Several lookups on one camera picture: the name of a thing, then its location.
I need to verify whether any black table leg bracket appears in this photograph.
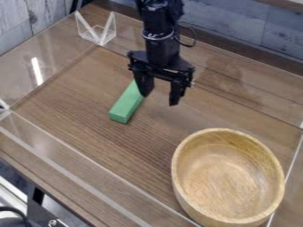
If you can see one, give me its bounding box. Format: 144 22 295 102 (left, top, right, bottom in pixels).
27 186 68 227

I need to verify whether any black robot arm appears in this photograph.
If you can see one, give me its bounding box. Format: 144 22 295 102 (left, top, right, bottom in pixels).
128 0 195 106

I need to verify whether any green rectangular block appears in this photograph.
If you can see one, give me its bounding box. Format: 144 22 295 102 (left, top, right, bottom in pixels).
109 81 143 123

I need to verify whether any clear acrylic corner bracket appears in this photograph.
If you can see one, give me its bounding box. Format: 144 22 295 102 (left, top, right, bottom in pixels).
75 12 116 46

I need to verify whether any wooden bowl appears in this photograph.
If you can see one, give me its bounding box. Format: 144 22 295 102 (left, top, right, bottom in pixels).
171 128 286 227

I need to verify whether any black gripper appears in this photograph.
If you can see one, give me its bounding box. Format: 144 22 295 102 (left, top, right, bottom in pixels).
128 34 193 106

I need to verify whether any black cable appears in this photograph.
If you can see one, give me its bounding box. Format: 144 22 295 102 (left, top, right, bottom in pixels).
0 204 31 227

